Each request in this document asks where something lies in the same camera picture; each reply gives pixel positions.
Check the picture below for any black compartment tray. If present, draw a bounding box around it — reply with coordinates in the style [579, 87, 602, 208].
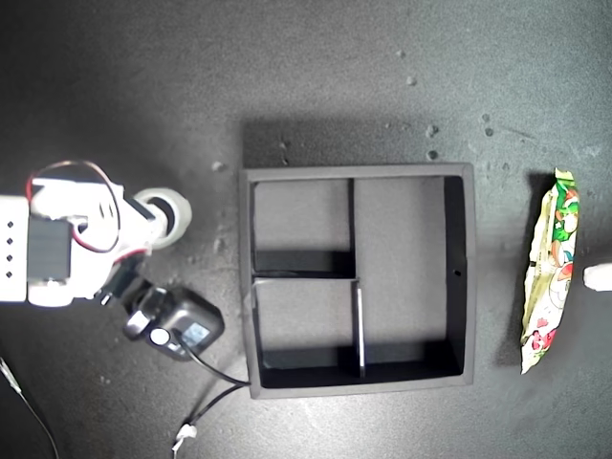
[238, 163, 478, 401]

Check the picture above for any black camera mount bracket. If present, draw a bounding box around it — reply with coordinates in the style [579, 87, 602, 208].
[93, 254, 155, 308]

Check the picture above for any white cable tie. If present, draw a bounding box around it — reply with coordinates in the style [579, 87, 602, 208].
[171, 422, 199, 453]

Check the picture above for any black camera cable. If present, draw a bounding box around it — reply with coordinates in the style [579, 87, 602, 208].
[176, 334, 252, 429]

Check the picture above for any red black servo wire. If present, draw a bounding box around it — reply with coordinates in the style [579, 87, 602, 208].
[25, 159, 123, 255]

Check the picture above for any printed wrapper snack bar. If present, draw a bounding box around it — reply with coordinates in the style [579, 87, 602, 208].
[518, 166, 581, 376]

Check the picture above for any large white tape roll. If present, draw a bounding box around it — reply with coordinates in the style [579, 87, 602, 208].
[135, 186, 193, 249]

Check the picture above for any thin grey cable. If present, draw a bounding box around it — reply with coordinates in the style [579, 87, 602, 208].
[0, 356, 61, 459]

